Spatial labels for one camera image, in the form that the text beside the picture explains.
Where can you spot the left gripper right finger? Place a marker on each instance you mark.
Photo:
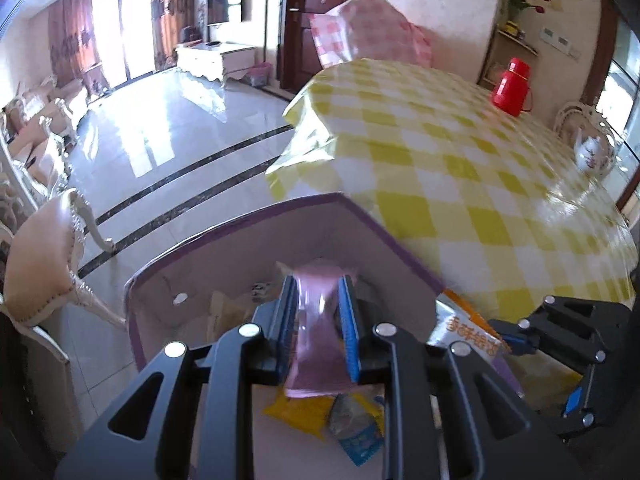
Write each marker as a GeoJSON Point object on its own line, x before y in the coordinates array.
{"type": "Point", "coordinates": [448, 413]}

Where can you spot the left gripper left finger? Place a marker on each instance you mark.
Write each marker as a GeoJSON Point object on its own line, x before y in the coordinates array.
{"type": "Point", "coordinates": [188, 414]}

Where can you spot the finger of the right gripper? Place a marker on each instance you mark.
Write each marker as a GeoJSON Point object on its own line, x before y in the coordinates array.
{"type": "Point", "coordinates": [573, 401]}
{"type": "Point", "coordinates": [516, 338]}

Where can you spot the orange white snack bag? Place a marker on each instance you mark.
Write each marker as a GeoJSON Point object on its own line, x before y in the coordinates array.
{"type": "Point", "coordinates": [457, 321]}

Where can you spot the purple rimmed storage box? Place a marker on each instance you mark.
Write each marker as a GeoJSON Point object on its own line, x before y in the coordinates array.
{"type": "Point", "coordinates": [168, 299]}

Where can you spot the pink snack packet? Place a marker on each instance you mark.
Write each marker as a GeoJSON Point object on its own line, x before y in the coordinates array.
{"type": "Point", "coordinates": [318, 366]}

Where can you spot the blue snack packet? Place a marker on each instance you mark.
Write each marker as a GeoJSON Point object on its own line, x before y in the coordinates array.
{"type": "Point", "coordinates": [356, 421]}

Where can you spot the yellow checkered tablecloth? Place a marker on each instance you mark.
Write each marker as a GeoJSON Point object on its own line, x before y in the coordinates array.
{"type": "Point", "coordinates": [493, 205]}

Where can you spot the white floral teapot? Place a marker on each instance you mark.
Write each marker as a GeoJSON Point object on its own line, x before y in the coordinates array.
{"type": "Point", "coordinates": [594, 155]}

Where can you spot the white ornate chair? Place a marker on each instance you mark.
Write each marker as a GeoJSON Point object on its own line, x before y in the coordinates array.
{"type": "Point", "coordinates": [576, 114]}

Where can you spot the cream leather dining chair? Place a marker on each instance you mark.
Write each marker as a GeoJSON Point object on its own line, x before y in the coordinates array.
{"type": "Point", "coordinates": [42, 274]}

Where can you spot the red thermos jug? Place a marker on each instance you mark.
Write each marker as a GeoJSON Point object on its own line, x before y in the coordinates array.
{"type": "Point", "coordinates": [512, 93]}

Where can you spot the corner wooden shelf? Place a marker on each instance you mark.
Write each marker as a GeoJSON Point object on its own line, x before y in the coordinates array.
{"type": "Point", "coordinates": [502, 48]}

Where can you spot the white tv cabinet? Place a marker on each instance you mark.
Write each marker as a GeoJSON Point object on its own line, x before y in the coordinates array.
{"type": "Point", "coordinates": [216, 62]}

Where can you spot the beige sofa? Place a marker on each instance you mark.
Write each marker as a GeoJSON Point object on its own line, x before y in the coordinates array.
{"type": "Point", "coordinates": [43, 124]}

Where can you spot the pink checkered covered chair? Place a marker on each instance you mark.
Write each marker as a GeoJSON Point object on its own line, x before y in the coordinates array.
{"type": "Point", "coordinates": [372, 29]}

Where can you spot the wall television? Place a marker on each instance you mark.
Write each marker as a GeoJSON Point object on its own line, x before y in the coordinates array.
{"type": "Point", "coordinates": [215, 12]}

